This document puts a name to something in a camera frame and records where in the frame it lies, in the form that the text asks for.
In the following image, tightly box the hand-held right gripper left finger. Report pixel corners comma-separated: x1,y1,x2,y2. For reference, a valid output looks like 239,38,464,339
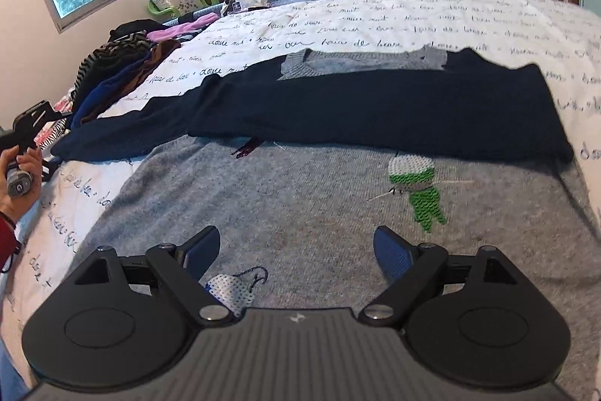
70,225,244,328

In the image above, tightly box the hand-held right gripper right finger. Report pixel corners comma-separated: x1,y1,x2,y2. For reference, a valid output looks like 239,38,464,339
357,225,523,328

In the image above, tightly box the grey sweater with navy sleeves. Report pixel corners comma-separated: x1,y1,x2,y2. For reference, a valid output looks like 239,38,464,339
49,45,601,401

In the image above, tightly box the stack of folded dark clothes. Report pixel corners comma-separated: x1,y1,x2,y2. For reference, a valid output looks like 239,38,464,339
69,20,182,130

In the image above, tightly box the person's left hand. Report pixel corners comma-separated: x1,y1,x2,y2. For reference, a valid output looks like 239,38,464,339
0,145,41,221

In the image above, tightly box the red patterned cloth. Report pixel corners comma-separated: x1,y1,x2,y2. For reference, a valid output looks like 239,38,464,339
36,98,77,149

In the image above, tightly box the purple garment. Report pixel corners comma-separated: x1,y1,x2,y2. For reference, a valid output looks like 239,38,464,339
145,12,220,43

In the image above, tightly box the white script-printed bed sheet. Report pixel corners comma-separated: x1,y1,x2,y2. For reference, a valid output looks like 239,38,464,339
0,0,601,336

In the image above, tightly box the white plastic bag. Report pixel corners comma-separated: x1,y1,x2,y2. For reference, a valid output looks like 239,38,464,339
220,0,269,17

